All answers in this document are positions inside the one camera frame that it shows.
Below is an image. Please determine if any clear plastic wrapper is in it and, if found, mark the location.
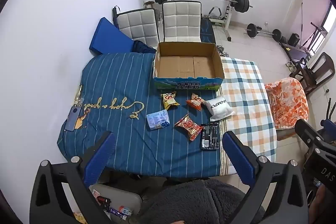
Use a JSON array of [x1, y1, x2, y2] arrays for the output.
[[73, 85, 84, 107]]

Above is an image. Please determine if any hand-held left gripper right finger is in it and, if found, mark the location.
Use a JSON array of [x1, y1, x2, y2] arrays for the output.
[[223, 131, 309, 224]]

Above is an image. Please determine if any plaid blanket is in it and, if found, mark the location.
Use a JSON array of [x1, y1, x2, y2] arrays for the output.
[[218, 56, 277, 182]]

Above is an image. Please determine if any blue striped blanket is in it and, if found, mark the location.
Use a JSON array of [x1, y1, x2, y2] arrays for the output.
[[58, 53, 229, 177]]

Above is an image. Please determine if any cardboard box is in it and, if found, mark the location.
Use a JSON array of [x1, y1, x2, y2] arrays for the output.
[[153, 42, 224, 90]]

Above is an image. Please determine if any black exercise machine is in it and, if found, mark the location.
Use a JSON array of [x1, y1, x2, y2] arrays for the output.
[[281, 22, 328, 62]]

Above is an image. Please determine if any window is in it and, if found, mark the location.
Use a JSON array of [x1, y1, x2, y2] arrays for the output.
[[321, 1, 336, 39]]

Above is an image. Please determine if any light blue tissue packet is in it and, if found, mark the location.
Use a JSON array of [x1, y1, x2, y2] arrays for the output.
[[146, 110, 170, 130]]

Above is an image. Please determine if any white soft pouch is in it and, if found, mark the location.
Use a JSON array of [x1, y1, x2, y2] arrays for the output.
[[203, 94, 235, 122]]

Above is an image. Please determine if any blue foam mat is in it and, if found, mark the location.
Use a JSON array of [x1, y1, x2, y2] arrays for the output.
[[89, 17, 134, 54]]

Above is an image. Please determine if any blue smartphone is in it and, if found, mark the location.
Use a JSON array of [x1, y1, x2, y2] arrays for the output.
[[64, 106, 85, 132]]

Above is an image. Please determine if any blue bench pad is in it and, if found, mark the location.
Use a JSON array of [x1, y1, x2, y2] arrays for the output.
[[200, 18, 216, 44]]

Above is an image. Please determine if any red snack packet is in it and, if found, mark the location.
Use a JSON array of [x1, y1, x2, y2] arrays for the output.
[[175, 114, 204, 141]]

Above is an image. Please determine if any dark wooden chair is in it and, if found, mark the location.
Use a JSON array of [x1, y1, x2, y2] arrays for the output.
[[289, 52, 336, 94]]

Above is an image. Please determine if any person's right hand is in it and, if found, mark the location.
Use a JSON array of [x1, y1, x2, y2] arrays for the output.
[[310, 186, 332, 218]]

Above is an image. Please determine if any black packet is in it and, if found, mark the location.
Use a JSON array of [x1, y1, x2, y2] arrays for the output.
[[200, 122, 220, 150]]

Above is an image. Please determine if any black speaker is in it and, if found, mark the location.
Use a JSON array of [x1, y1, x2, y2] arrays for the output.
[[287, 33, 300, 47]]

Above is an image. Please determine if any yellow panda snack packet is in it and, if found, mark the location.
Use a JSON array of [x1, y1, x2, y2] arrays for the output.
[[161, 91, 180, 110]]

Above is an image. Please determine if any person's grey fleece clothing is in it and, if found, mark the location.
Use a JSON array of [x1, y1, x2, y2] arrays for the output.
[[138, 178, 265, 224]]

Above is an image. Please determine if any blue tube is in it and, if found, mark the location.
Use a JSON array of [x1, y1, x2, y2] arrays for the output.
[[109, 207, 124, 218]]

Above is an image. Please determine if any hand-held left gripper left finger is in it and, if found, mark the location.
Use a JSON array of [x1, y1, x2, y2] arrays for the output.
[[29, 131, 117, 224]]

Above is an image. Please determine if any white padded chair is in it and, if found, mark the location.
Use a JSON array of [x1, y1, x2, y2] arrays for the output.
[[116, 8, 160, 47], [161, 1, 202, 43]]

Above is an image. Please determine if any short barbell with black plates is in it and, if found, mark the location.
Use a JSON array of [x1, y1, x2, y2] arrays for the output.
[[246, 24, 282, 42]]

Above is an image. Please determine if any orange floral blanket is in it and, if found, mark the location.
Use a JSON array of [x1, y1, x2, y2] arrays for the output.
[[264, 77, 310, 130]]

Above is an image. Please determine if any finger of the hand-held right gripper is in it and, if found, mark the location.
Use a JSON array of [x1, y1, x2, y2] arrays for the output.
[[294, 118, 326, 147], [322, 119, 336, 141]]

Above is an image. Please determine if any orange panda snack packet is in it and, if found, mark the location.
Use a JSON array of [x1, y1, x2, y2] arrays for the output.
[[186, 93, 205, 111]]

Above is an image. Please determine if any dark blue cloth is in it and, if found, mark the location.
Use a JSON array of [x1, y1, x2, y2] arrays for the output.
[[131, 40, 157, 54]]

